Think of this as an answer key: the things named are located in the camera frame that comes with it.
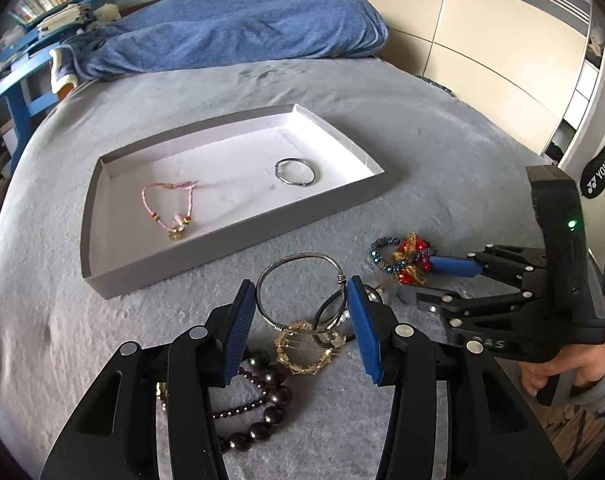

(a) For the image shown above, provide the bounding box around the blue bead red charm bracelet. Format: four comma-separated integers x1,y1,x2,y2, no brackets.
367,231,436,287

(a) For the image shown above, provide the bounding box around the gold chain bracelet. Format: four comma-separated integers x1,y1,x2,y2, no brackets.
273,320,342,377

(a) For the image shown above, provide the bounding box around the dark large bead bracelet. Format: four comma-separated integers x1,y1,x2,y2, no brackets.
154,349,295,455

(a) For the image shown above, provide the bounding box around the large silver bangle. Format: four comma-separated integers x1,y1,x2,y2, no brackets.
256,252,348,335

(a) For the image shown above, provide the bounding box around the pink string bracelet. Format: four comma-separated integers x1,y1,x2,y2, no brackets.
140,179,200,242

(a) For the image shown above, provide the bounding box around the thin silver wire bangle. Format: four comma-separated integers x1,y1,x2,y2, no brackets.
274,157,317,188

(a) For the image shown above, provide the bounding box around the person's right hand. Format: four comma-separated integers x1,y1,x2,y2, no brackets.
519,341,605,396

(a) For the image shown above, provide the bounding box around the grey bed cover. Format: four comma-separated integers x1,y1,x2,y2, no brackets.
0,58,541,477

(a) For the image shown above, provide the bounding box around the grey cardboard tray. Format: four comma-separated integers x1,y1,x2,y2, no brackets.
80,104,385,299

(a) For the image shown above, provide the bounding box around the black Yonex racket bag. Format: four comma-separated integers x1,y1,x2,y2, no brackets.
579,145,605,200

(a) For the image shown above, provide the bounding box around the cream sliding wardrobe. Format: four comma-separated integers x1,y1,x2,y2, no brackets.
369,0,605,176

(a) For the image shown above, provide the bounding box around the blue fleece blanket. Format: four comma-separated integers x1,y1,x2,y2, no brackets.
50,0,388,90

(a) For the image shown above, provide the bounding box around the blue wooden desk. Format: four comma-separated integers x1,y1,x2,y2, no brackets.
0,29,63,172

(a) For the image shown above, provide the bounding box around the stack of books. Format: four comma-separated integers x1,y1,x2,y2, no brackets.
9,0,96,36

